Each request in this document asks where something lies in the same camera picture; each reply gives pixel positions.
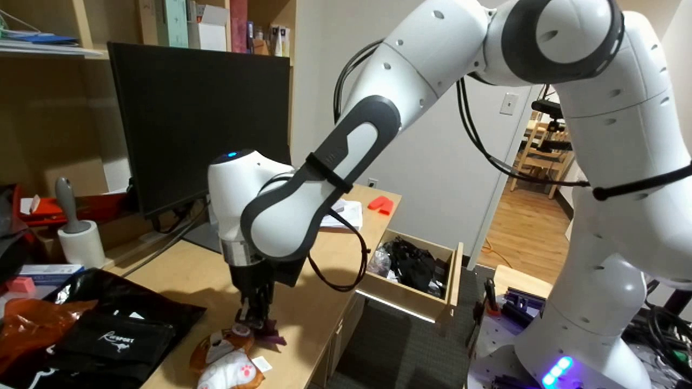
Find black monitor cable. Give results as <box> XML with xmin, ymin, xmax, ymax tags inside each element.
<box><xmin>106</xmin><ymin>205</ymin><xmax>219</xmax><ymax>280</ymax></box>

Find wooden chair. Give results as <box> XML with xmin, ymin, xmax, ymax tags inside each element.
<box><xmin>507</xmin><ymin>121</ymin><xmax>579</xmax><ymax>201</ymax></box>

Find red plastic object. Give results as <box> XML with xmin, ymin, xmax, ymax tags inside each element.
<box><xmin>365</xmin><ymin>192</ymin><xmax>397</xmax><ymax>218</ymax></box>

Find white light switch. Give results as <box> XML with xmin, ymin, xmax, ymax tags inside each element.
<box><xmin>499</xmin><ymin>92</ymin><xmax>521</xmax><ymax>118</ymax></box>

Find black plastic bag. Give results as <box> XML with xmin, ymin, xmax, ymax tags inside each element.
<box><xmin>0</xmin><ymin>265</ymin><xmax>207</xmax><ymax>389</ymax></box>

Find wooden drawer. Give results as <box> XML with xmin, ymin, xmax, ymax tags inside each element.
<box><xmin>354</xmin><ymin>227</ymin><xmax>468</xmax><ymax>328</ymax></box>

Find blue white box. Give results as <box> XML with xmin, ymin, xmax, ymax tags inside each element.
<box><xmin>15</xmin><ymin>262</ymin><xmax>87</xmax><ymax>286</ymax></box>

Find black camera on stand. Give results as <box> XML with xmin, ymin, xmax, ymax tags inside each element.
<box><xmin>530</xmin><ymin>96</ymin><xmax>579</xmax><ymax>155</ymax></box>

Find black clothes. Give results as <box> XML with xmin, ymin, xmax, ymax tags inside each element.
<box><xmin>378</xmin><ymin>235</ymin><xmax>449</xmax><ymax>297</ymax></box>

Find black orange tool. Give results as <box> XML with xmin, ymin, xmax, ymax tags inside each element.
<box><xmin>482</xmin><ymin>277</ymin><xmax>501</xmax><ymax>319</ymax></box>

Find bundle of floor cables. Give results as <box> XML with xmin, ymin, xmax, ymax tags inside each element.
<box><xmin>622</xmin><ymin>299</ymin><xmax>692</xmax><ymax>380</ymax></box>

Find teal book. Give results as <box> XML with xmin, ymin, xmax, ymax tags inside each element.
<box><xmin>158</xmin><ymin>0</ymin><xmax>192</xmax><ymax>49</ymax></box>

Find red flat box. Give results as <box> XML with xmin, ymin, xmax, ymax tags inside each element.
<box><xmin>9</xmin><ymin>184</ymin><xmax>131</xmax><ymax>228</ymax></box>

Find black computer monitor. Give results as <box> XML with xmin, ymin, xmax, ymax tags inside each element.
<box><xmin>106</xmin><ymin>41</ymin><xmax>295</xmax><ymax>255</ymax></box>

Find brown cardboard box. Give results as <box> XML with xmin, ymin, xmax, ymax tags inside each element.
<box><xmin>38</xmin><ymin>155</ymin><xmax>113</xmax><ymax>199</ymax></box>

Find small wooden box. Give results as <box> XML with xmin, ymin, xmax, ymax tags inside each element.
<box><xmin>490</xmin><ymin>264</ymin><xmax>555</xmax><ymax>302</ymax></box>

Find white lint roller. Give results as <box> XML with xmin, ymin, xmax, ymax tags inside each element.
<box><xmin>51</xmin><ymin>174</ymin><xmax>108</xmax><ymax>269</ymax></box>

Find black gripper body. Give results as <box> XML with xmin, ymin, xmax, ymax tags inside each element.
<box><xmin>228</xmin><ymin>262</ymin><xmax>282</xmax><ymax>307</ymax></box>

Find orange fox plush toy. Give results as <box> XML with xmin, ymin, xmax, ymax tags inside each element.
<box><xmin>185</xmin><ymin>326</ymin><xmax>274</xmax><ymax>389</ymax></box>

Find orange plastic bag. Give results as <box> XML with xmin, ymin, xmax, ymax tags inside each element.
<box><xmin>0</xmin><ymin>296</ymin><xmax>100</xmax><ymax>377</ymax></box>

